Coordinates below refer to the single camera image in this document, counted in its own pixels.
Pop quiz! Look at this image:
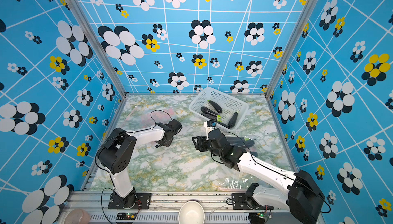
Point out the dark purple eggplant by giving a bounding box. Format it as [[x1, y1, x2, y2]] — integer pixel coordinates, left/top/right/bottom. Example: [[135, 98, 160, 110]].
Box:
[[228, 137, 255, 148]]

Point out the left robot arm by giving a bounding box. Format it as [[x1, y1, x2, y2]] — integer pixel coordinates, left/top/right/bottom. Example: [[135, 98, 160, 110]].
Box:
[[96, 119, 182, 210]]

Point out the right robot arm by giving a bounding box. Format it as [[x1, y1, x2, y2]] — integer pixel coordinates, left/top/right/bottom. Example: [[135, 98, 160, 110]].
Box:
[[192, 129, 325, 224]]

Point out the white plastic basket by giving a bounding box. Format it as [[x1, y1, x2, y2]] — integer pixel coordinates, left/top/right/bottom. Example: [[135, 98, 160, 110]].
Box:
[[189, 87, 249, 132]]

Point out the white bowl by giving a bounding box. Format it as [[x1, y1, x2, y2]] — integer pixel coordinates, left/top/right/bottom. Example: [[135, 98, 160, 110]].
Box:
[[178, 200, 205, 224]]

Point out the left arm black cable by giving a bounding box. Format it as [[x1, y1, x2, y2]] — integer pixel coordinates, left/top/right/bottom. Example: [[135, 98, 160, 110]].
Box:
[[149, 109, 173, 126]]

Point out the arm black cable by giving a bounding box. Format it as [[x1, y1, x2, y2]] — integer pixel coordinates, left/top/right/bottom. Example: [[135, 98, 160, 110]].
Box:
[[220, 131, 332, 214], [149, 109, 173, 126]]

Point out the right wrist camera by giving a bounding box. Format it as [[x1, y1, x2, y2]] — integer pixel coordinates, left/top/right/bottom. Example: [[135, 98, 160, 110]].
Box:
[[204, 120, 217, 140]]

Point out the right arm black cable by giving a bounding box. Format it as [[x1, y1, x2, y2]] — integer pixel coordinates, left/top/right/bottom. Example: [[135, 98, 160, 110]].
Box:
[[220, 131, 332, 214]]

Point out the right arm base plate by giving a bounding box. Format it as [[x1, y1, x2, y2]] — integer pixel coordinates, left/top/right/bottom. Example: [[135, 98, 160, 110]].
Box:
[[226, 193, 274, 211]]

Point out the aluminium front rail frame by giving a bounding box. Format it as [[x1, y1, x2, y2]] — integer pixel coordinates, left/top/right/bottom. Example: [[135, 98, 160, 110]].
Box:
[[57, 192, 299, 224]]

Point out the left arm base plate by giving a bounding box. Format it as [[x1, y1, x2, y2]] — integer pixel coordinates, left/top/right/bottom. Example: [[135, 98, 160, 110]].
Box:
[[107, 193, 152, 210]]

